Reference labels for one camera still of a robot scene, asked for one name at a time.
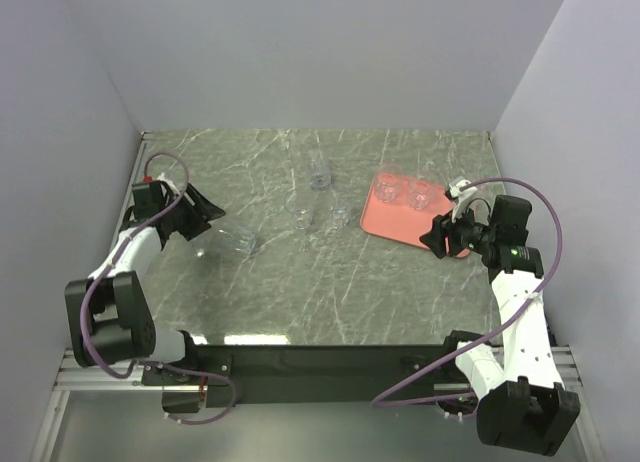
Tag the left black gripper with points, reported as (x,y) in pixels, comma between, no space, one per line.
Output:
(201,212)

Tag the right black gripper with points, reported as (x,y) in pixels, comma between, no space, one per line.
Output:
(442,227)

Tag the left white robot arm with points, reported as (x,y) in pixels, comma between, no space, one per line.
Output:
(107,312)

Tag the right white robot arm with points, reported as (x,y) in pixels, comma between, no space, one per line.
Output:
(522,401)

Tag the pink plastic tray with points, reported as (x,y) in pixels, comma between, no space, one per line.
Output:
(397,221)

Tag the clear square glass lying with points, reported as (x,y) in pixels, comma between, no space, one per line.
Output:
(237,240)

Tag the tall clear glass far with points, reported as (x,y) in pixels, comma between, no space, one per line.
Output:
(320,175)

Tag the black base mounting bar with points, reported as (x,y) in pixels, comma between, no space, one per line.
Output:
(312,374)

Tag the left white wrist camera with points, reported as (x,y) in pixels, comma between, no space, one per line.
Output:
(162,177)

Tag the aluminium rail frame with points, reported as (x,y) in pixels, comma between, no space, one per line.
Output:
(70,376)

